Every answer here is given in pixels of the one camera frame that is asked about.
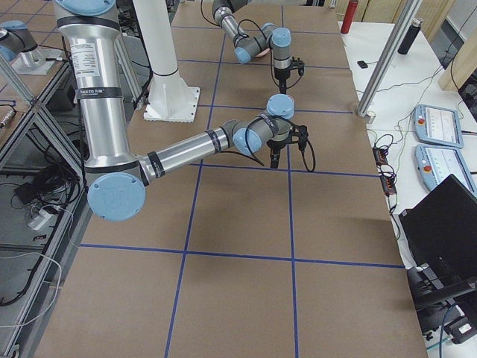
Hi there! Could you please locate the aluminium frame post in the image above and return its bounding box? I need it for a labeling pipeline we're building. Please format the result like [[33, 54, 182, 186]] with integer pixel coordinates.
[[356, 0, 422, 124]]

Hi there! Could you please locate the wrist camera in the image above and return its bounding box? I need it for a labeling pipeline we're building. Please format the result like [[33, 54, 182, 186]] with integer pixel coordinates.
[[289, 124, 309, 154], [290, 57, 305, 78]]

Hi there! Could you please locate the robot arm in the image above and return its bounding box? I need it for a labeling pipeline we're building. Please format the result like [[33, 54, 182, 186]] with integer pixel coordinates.
[[212, 1, 296, 94], [54, 1, 294, 222]]

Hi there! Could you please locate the black laptop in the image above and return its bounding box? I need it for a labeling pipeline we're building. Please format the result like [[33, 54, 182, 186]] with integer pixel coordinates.
[[397, 173, 477, 284]]

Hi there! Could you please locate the near blue teach pendant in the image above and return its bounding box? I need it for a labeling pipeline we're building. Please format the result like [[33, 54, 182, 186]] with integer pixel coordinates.
[[414, 144, 476, 195]]

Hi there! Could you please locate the small black square device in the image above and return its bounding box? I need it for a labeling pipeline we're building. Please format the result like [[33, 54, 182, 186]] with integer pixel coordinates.
[[357, 60, 368, 69]]

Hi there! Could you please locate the far blue teach pendant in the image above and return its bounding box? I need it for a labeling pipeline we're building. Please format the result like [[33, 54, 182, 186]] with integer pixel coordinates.
[[413, 104, 464, 148]]

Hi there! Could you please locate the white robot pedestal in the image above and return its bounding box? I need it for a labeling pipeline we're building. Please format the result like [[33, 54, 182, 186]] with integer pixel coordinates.
[[133, 0, 200, 122]]

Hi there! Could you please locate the brown paper table cover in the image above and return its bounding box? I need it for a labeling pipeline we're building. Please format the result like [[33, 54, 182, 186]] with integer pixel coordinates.
[[35, 5, 426, 357]]

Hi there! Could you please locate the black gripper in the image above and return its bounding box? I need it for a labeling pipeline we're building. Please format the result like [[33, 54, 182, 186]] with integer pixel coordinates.
[[268, 139, 289, 169], [274, 67, 290, 94]]

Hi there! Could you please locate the pink plate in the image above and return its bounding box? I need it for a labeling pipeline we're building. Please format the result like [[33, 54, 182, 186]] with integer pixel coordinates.
[[256, 48, 270, 58]]

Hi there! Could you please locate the red bottle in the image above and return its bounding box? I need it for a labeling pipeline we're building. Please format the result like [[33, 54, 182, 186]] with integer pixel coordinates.
[[341, 0, 359, 34]]

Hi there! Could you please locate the black bottle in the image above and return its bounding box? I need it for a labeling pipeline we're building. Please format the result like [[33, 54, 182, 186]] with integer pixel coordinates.
[[397, 18, 423, 55]]

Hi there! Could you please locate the blue teach pendant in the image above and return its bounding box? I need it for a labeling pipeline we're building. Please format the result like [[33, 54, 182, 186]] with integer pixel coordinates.
[[414, 144, 476, 195], [413, 104, 464, 148]]

